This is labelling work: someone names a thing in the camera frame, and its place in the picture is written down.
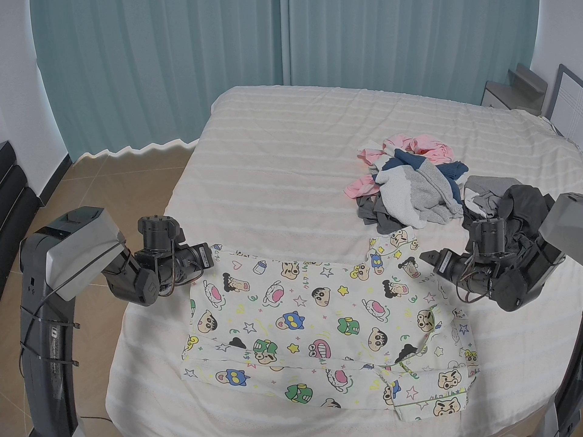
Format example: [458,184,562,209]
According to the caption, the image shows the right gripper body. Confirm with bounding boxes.
[435,248,474,286]

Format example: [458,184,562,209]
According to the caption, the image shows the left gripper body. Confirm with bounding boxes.
[180,242,215,273]

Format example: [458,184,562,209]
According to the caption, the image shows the white printed pyjama top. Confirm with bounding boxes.
[181,228,482,422]

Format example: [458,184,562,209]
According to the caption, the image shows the pile of clothes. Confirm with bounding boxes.
[344,134,470,236]

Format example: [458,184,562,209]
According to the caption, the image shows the bed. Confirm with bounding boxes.
[105,64,583,437]

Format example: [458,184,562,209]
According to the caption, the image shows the grey garment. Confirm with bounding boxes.
[462,176,509,219]

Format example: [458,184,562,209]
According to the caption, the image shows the black garment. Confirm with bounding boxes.
[462,184,557,255]

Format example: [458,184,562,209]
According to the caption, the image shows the grey bedside table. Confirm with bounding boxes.
[483,63,547,115]

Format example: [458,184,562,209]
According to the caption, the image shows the blue-green curtain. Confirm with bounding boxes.
[29,0,286,159]
[279,0,541,106]

